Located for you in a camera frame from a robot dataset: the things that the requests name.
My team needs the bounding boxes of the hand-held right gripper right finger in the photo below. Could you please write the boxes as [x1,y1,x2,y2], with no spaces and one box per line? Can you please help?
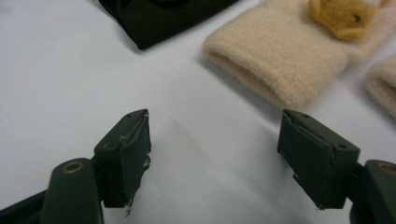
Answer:
[276,108,361,211]

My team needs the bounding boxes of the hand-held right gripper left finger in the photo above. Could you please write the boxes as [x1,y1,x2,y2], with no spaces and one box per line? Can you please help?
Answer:
[93,108,152,217]

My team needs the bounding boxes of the black glove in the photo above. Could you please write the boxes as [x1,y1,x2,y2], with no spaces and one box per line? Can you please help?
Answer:
[96,0,241,50]

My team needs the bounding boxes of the beige bear knit glove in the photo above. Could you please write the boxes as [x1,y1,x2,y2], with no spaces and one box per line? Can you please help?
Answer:
[364,53,396,122]
[201,0,396,110]

